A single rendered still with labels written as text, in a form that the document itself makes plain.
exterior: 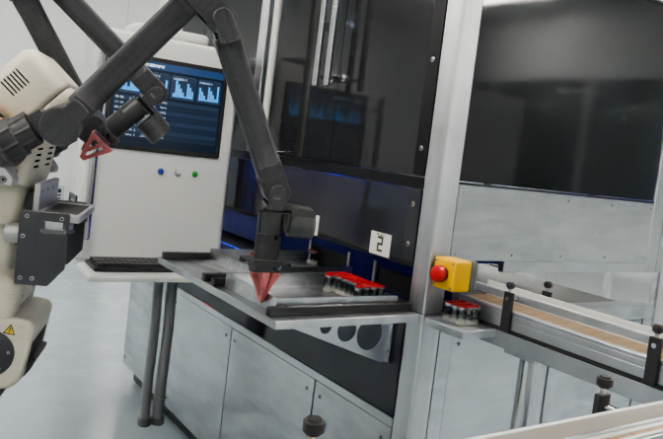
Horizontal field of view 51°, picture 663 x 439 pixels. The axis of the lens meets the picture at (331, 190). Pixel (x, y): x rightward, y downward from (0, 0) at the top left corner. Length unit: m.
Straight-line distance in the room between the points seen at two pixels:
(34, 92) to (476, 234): 1.08
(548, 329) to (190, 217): 1.32
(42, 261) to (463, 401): 1.08
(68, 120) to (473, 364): 1.14
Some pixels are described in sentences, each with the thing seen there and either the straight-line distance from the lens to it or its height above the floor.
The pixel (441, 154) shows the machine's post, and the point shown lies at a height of 1.27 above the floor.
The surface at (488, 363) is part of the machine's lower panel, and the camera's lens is 1.93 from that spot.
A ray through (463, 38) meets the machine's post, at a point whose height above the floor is 1.55.
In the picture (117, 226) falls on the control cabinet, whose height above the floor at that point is 0.92.
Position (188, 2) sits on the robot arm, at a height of 1.51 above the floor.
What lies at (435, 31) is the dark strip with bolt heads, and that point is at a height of 1.57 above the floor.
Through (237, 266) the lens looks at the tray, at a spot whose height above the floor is 0.90.
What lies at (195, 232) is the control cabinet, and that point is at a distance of 2.45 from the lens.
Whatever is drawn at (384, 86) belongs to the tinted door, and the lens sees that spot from 1.89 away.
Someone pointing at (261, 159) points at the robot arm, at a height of 1.21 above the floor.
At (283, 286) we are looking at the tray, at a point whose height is 0.88.
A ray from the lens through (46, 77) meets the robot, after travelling 1.62.
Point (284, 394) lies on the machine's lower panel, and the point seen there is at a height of 0.48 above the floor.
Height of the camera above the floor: 1.25
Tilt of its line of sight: 3 degrees down
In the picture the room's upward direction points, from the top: 7 degrees clockwise
